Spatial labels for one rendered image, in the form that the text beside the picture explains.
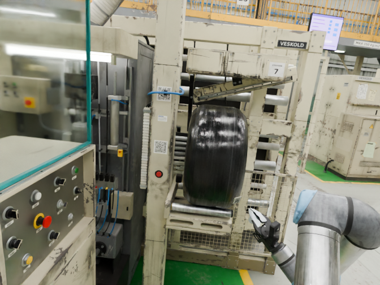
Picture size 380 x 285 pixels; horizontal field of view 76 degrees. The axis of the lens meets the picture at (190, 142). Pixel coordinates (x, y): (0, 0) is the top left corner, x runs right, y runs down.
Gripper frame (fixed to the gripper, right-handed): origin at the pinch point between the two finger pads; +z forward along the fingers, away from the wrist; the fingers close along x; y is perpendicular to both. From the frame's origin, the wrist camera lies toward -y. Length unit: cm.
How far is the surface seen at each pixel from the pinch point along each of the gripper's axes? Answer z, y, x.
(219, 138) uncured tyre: 33.5, -17.4, -0.6
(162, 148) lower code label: 53, 7, -17
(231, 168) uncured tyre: 19.7, -12.5, -2.3
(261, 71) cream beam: 59, -20, 52
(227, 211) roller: 6.8, 17.8, -2.2
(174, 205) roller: 25.8, 22.9, -24.0
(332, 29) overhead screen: 159, 81, 394
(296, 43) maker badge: 70, -21, 97
